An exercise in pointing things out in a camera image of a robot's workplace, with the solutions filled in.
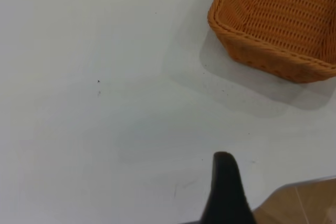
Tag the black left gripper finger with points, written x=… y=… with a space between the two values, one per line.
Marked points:
x=225 y=195

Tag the orange woven wicker basket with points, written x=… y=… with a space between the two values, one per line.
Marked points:
x=275 y=14

